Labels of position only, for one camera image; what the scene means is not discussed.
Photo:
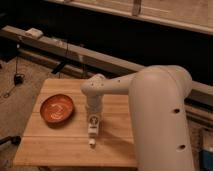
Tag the orange ceramic bowl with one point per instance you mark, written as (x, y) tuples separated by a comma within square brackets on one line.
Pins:
[(57, 109)]

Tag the black object at left edge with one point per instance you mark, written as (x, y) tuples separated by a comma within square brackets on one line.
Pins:
[(15, 140)]

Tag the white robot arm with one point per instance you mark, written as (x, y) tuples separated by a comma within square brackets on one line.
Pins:
[(156, 104)]

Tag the blue bin at right edge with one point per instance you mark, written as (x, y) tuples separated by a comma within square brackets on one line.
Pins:
[(206, 153)]

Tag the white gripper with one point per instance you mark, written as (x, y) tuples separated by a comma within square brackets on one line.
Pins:
[(93, 106)]

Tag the small white bottle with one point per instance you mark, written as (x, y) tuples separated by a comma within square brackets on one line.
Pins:
[(93, 129)]

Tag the black power adapter with cable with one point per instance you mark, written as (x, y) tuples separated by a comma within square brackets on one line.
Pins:
[(11, 51)]

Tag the small white box on ledge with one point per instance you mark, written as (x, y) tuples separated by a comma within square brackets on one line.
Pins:
[(35, 33)]

